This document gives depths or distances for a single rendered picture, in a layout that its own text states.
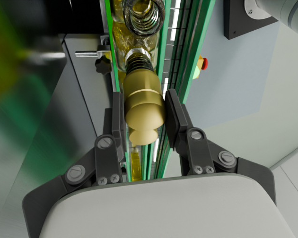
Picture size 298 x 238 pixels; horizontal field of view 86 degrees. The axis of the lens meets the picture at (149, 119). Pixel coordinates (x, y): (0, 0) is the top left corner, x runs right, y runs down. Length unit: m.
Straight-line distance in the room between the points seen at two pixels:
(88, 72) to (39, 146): 0.25
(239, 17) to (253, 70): 0.36
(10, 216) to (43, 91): 0.15
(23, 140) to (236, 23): 0.75
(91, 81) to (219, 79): 0.70
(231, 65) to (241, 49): 0.08
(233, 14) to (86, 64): 0.56
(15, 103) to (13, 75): 0.03
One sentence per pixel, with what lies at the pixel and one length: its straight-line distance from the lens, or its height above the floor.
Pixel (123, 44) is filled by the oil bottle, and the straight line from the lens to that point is 0.19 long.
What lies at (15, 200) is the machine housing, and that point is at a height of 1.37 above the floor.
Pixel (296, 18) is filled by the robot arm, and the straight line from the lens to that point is 0.61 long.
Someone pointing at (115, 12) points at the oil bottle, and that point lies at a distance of 0.19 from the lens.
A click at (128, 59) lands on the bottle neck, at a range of 0.18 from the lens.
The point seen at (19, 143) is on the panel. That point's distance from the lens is 0.20.
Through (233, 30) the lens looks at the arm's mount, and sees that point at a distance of 0.80.
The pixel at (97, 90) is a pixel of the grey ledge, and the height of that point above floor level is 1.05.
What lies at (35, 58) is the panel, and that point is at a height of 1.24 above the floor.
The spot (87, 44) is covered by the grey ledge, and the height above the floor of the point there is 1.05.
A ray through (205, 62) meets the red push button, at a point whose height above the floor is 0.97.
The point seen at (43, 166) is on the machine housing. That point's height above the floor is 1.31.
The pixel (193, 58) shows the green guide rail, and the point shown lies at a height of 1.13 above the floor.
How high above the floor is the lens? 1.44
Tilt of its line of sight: 41 degrees down
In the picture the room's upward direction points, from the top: 171 degrees clockwise
